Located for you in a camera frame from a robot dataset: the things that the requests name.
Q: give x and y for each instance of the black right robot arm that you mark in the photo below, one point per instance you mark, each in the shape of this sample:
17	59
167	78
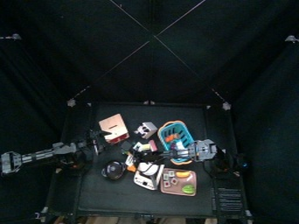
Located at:
228	163

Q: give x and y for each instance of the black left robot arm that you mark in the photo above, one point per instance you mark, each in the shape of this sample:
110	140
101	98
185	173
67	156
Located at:
39	156

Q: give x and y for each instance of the pink wooden toy box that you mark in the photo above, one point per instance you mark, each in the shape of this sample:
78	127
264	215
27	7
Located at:
114	131

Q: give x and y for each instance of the white blue toy carton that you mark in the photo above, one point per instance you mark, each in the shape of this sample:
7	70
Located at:
181	145

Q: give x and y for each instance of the orange toy carrot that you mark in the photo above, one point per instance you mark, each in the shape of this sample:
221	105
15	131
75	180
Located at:
171	137

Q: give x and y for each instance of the small toy sushi piece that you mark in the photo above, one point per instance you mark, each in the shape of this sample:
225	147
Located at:
167	183
174	181
171	173
166	177

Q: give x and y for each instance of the pink toy block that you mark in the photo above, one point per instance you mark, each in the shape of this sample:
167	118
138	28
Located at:
153	145

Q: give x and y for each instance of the orange toy bread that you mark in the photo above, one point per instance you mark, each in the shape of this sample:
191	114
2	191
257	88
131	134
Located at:
183	174

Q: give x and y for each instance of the blue basket with orange rim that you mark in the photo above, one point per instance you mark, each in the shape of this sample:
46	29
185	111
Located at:
174	131

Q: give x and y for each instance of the white toy utensil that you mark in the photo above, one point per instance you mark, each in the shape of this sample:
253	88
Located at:
130	159

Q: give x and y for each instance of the pink toy tray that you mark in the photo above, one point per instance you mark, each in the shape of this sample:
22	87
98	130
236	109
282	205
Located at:
179	185

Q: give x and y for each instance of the orange toy food piece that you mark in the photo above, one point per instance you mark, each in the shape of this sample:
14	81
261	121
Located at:
133	168

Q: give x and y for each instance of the green toy fruit slice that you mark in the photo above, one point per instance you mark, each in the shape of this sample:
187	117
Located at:
189	189

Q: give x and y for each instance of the white printed label sticker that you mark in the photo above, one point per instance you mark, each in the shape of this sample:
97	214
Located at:
230	199

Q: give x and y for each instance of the grey frame corner bracket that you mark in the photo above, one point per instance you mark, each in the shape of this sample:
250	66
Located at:
292	38
226	105
71	102
147	102
15	36

